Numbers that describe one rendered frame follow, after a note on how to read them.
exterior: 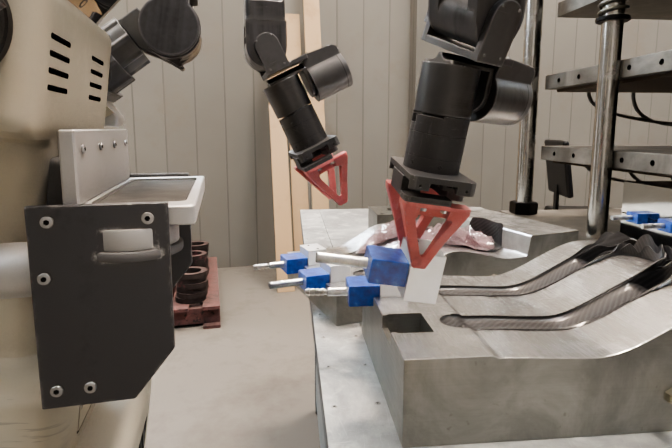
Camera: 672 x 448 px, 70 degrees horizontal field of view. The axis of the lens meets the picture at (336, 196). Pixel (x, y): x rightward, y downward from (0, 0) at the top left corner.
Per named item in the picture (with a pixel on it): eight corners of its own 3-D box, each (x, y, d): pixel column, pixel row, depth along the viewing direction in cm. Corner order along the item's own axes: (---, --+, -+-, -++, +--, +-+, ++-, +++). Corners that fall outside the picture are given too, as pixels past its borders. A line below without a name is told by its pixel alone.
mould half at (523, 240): (336, 326, 74) (336, 256, 72) (287, 278, 98) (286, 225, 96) (574, 285, 93) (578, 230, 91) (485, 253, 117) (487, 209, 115)
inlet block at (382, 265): (313, 290, 49) (321, 241, 48) (311, 270, 54) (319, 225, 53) (435, 304, 51) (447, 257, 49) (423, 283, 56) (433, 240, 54)
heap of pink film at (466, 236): (392, 274, 81) (393, 228, 80) (349, 250, 97) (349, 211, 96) (513, 258, 91) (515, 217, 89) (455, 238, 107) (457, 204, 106)
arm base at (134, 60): (74, 54, 70) (45, 40, 59) (119, 22, 71) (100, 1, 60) (115, 103, 72) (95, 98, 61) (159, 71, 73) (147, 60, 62)
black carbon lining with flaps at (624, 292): (446, 348, 51) (449, 262, 50) (409, 296, 67) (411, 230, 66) (745, 335, 54) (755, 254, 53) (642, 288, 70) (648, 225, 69)
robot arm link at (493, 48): (435, -21, 46) (501, -5, 40) (511, 5, 52) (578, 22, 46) (396, 99, 51) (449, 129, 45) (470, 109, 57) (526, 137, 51)
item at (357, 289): (305, 319, 61) (305, 278, 60) (304, 305, 66) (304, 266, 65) (407, 316, 62) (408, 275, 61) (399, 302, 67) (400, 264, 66)
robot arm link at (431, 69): (412, 48, 47) (454, 50, 43) (461, 59, 51) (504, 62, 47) (399, 118, 49) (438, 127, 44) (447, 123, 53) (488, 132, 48)
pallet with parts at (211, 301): (64, 343, 249) (58, 270, 243) (112, 279, 354) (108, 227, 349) (220, 329, 266) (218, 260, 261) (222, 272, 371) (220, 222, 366)
